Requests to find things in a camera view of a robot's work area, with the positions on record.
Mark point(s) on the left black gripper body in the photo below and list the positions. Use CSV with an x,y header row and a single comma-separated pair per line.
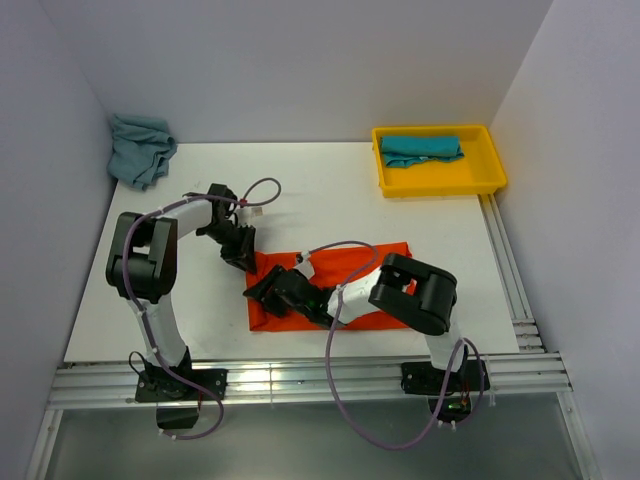
x,y
230,237

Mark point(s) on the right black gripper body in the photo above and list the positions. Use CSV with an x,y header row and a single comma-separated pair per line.
x,y
299,309

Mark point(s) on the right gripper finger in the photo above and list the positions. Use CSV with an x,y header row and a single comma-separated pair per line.
x,y
264,285
276,307

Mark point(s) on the orange t shirt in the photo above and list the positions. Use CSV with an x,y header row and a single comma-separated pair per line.
x,y
331,267

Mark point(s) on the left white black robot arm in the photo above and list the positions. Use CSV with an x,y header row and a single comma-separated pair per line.
x,y
143,264

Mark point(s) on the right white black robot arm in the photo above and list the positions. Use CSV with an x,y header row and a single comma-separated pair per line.
x,y
417,295

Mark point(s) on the grey-blue crumpled t shirt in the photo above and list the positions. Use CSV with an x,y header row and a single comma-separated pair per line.
x,y
141,150

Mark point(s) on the teal rolled t shirt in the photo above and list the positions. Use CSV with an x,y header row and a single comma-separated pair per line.
x,y
406,151

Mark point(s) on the yellow plastic tray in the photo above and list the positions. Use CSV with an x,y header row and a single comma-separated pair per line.
x,y
479,172

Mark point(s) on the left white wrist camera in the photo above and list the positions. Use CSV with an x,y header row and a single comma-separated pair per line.
x,y
247,215

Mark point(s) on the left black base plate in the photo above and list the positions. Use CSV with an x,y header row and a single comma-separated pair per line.
x,y
161,387

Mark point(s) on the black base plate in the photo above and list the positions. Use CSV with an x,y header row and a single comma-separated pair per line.
x,y
421,378
161,387

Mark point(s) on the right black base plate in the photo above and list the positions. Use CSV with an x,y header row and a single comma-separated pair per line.
x,y
421,378

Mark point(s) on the aluminium front rail frame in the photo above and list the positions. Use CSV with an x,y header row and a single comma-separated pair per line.
x,y
111,385

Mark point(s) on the aluminium right side rail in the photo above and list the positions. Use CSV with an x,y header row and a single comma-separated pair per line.
x,y
524,324

